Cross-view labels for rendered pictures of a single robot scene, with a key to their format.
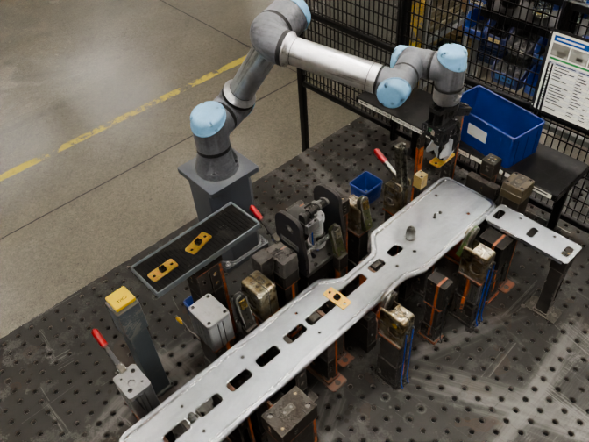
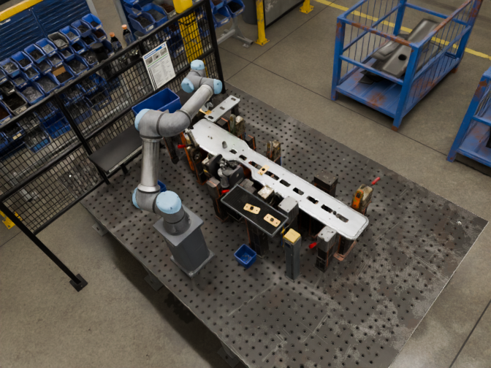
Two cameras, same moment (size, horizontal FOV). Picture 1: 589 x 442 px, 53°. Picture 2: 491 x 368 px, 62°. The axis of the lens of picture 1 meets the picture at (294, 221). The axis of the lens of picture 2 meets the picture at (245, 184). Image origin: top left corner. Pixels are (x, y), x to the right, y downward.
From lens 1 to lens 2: 2.02 m
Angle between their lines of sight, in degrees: 57
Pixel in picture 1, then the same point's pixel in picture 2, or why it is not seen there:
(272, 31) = (179, 115)
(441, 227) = (218, 136)
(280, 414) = (328, 179)
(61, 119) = not seen: outside the picture
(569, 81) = (159, 67)
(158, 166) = not seen: outside the picture
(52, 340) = (269, 348)
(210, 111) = (167, 197)
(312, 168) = (128, 223)
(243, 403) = (324, 196)
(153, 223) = not seen: outside the picture
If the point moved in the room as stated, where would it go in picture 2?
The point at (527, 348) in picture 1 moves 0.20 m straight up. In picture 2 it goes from (258, 134) to (256, 115)
